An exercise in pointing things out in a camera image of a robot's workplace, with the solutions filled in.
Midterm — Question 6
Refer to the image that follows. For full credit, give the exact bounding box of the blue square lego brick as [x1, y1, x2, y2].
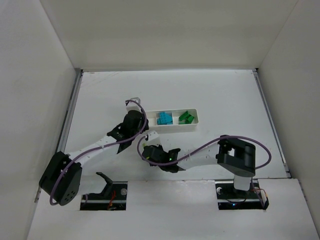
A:
[156, 118, 163, 125]

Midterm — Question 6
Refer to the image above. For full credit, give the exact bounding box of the blue long lego brick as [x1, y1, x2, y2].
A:
[158, 112, 173, 125]

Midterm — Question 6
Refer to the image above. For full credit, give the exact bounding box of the green long lego brick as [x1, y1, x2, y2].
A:
[178, 116, 195, 125]

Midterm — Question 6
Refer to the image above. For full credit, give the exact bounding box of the green lego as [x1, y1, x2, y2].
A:
[178, 111, 190, 122]

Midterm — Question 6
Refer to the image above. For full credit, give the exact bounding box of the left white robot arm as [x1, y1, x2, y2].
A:
[39, 110, 149, 206]

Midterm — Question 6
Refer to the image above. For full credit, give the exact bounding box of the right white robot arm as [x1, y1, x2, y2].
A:
[137, 136, 256, 191]

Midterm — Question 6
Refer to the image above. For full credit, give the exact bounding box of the white compartment tray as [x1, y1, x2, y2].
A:
[146, 108, 199, 133]

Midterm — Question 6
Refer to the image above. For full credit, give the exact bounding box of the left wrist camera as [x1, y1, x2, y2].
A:
[125, 97, 141, 112]

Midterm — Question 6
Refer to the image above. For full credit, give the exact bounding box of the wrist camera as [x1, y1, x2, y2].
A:
[125, 97, 141, 112]
[145, 130, 161, 146]

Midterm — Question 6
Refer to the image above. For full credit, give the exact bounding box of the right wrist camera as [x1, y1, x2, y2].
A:
[145, 130, 161, 146]

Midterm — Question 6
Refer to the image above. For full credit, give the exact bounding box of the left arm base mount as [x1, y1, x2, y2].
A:
[80, 172, 128, 211]

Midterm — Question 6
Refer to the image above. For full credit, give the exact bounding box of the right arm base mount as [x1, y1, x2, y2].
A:
[215, 182, 270, 211]

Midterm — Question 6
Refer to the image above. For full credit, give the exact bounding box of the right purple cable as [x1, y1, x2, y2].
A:
[136, 134, 273, 208]

